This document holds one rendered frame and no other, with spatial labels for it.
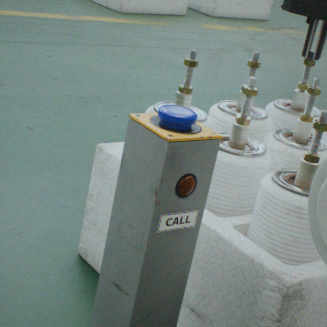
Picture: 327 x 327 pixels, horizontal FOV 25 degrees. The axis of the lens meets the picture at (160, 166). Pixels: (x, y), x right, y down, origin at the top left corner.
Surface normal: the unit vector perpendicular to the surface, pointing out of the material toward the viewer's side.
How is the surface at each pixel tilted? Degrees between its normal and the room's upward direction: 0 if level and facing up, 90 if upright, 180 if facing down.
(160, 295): 90
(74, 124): 0
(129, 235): 90
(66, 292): 0
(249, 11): 90
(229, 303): 90
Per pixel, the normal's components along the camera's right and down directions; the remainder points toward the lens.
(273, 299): -0.79, 0.07
